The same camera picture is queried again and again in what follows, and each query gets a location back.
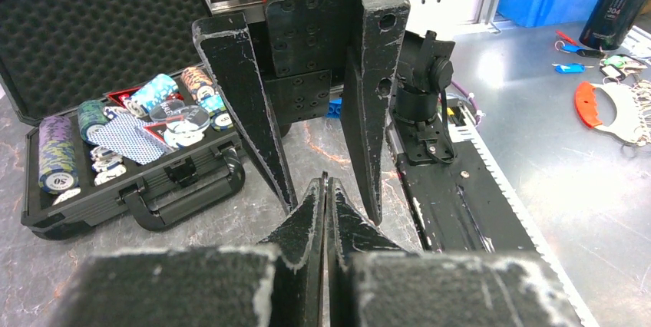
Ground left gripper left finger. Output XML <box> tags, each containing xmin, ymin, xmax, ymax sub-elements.
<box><xmin>50</xmin><ymin>178</ymin><xmax>326</xmax><ymax>326</ymax></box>

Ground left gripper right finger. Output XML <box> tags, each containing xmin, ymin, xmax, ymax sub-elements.
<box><xmin>325</xmin><ymin>178</ymin><xmax>585</xmax><ymax>326</ymax></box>

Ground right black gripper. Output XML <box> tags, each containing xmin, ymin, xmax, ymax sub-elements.
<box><xmin>191</xmin><ymin>0</ymin><xmax>410</xmax><ymax>225</ymax></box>

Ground blue green toy bricks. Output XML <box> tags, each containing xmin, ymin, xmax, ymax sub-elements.
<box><xmin>325</xmin><ymin>98</ymin><xmax>342</xmax><ymax>119</ymax></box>

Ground black poker chip case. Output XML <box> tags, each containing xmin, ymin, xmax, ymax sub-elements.
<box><xmin>1</xmin><ymin>0</ymin><xmax>246</xmax><ymax>240</ymax></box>

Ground blue key tag outside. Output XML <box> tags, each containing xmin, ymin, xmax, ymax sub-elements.
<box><xmin>552</xmin><ymin>63</ymin><xmax>595</xmax><ymax>74</ymax></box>

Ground orange white carabiner holder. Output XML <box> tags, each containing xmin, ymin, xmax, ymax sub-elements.
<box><xmin>573</xmin><ymin>81</ymin><xmax>650</xmax><ymax>147</ymax></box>

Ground bunch of coloured key tags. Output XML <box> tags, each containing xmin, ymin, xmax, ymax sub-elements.
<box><xmin>554</xmin><ymin>31</ymin><xmax>649</xmax><ymax>84</ymax></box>

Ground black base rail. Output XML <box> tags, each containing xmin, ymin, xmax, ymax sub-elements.
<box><xmin>386</xmin><ymin>107</ymin><xmax>536</xmax><ymax>253</ymax></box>

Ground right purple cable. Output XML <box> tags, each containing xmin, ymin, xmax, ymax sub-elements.
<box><xmin>447</xmin><ymin>80</ymin><xmax>484</xmax><ymax>125</ymax></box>

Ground white toothed cable rail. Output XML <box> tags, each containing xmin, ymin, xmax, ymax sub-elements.
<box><xmin>450</xmin><ymin>125</ymin><xmax>600</xmax><ymax>327</ymax></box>

